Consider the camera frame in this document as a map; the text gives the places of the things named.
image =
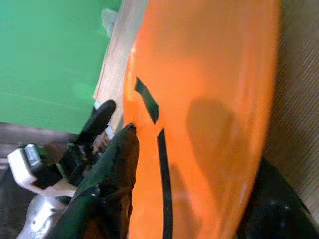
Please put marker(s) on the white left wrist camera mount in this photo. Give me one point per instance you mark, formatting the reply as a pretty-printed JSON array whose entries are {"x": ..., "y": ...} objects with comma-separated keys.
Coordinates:
[{"x": 20, "y": 169}]

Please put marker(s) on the orange plate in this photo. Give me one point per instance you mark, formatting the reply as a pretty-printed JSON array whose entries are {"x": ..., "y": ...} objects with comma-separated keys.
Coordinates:
[{"x": 211, "y": 62}]

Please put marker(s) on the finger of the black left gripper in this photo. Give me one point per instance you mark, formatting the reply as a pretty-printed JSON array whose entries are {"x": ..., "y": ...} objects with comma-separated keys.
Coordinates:
[{"x": 98, "y": 117}]

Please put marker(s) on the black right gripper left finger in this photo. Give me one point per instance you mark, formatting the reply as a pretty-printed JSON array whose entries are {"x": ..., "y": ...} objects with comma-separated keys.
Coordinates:
[{"x": 107, "y": 179}]

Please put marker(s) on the green flat panel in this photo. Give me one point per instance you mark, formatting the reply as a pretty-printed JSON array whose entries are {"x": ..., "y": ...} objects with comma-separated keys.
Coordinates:
[{"x": 49, "y": 62}]

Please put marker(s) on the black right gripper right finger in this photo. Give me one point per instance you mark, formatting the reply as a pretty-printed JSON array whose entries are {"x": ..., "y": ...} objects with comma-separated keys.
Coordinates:
[{"x": 274, "y": 211}]

